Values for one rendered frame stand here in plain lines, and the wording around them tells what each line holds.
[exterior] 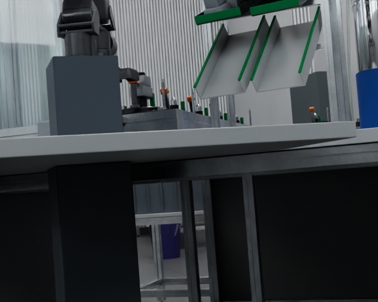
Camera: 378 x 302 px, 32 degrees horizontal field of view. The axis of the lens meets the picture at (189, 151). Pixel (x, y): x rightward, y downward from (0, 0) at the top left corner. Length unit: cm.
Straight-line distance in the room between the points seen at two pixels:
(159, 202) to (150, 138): 281
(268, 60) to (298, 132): 66
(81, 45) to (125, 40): 981
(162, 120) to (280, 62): 34
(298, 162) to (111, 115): 42
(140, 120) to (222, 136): 62
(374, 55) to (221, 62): 81
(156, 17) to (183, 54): 79
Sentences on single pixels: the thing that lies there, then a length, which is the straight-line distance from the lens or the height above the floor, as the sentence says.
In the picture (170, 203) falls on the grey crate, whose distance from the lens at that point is 383.
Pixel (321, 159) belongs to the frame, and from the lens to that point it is 149.
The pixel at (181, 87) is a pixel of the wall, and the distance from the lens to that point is 1139.
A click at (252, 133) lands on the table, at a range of 111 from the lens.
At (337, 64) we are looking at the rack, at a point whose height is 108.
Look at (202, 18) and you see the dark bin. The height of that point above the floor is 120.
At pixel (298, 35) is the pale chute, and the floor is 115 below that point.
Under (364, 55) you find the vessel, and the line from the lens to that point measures 250.
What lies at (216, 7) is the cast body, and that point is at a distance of 176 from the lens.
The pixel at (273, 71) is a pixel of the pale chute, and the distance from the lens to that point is 173.
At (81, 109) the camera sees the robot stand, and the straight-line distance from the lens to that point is 142.
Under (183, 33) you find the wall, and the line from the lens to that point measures 1160.
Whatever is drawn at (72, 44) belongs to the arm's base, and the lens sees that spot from 149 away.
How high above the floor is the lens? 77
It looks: 3 degrees up
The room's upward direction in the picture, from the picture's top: 4 degrees counter-clockwise
